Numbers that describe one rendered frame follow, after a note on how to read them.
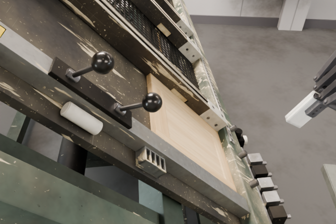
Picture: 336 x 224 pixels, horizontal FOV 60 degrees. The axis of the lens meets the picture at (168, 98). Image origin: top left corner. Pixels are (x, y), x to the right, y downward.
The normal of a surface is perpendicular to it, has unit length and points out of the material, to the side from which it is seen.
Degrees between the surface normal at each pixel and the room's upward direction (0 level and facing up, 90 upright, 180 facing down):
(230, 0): 90
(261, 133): 0
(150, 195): 40
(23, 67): 90
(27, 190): 50
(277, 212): 0
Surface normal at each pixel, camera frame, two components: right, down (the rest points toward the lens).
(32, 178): 0.76, -0.54
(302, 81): 0.00, -0.77
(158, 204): -0.64, -0.55
